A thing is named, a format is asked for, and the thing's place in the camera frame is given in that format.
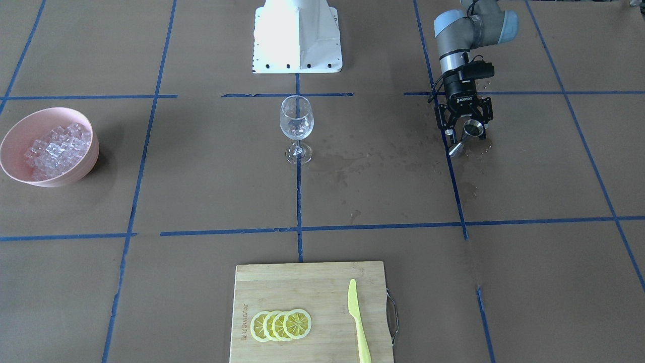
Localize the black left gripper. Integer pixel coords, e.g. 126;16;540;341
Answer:
435;71;493;144

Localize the steel double jigger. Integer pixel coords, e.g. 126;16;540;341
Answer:
448;118;485;158

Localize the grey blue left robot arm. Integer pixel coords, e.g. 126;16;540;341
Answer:
434;1;519;145

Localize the clear wine glass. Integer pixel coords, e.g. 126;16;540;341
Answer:
280;95;315;165

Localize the pile of clear ice cubes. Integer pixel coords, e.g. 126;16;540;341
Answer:
24;123;92;181

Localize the bamboo cutting board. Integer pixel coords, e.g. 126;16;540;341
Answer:
229;261;394;362

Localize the yellow plastic knife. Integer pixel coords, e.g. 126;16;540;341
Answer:
347;279;372;362

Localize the lemon slice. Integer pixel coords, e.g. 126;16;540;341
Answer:
283;309;312;339
271;312;293;342
263;310;282;342
251;311;271;342

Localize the pink bowl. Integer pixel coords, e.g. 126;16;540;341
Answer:
2;106;99;188

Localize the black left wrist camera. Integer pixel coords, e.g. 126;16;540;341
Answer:
458;60;495;81

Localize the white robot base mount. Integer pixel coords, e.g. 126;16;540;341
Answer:
252;1;343;74

